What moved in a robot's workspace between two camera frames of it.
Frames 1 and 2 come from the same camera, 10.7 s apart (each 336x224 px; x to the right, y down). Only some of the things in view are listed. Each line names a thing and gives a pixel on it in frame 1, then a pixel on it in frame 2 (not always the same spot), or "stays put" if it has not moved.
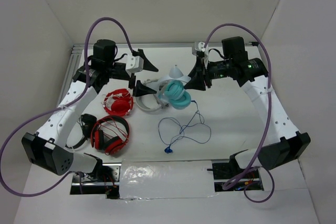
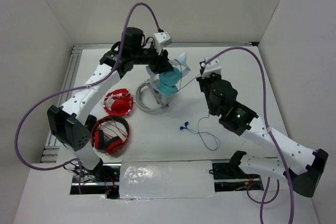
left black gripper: (139, 89) to (164, 64)
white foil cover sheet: (159, 179) stays put
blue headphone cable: (168, 149) to (180, 88)
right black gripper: (197, 74) to (201, 80)
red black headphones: (111, 133) stays put
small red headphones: (118, 102) stays put
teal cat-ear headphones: (172, 91) to (170, 79)
